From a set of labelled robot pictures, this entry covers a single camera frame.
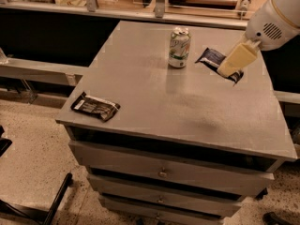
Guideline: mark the bottom grey drawer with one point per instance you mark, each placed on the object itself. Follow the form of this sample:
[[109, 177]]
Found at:
[[157, 212]]

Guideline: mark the green white 7up can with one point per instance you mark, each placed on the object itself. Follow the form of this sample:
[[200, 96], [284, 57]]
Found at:
[[179, 47]]

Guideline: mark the grey drawer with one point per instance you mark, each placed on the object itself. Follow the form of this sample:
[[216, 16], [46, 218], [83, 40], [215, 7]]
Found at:
[[164, 196], [157, 212], [228, 180]]

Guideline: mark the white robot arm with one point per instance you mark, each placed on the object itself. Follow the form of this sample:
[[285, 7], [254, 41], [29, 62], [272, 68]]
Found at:
[[274, 24]]

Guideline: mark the grey metal shelf rail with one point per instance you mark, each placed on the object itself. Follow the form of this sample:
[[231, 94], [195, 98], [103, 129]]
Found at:
[[42, 72]]

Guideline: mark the black object on floor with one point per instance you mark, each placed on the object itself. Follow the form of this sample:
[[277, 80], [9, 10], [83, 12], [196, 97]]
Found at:
[[272, 219]]

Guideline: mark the middle grey drawer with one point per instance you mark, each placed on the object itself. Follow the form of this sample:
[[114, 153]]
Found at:
[[164, 196]]

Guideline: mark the black snack bar wrapper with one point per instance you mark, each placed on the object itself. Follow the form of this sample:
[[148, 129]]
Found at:
[[97, 107]]

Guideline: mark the top grey drawer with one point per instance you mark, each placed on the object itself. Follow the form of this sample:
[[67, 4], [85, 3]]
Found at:
[[228, 180]]

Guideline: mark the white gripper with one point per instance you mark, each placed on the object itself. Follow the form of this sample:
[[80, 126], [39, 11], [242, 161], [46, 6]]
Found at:
[[268, 28]]

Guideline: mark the blue rxbar blueberry wrapper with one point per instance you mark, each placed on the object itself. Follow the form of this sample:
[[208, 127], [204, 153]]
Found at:
[[212, 59]]

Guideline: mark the grey drawer cabinet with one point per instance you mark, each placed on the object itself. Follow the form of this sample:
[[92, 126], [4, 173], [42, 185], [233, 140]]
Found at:
[[189, 112]]

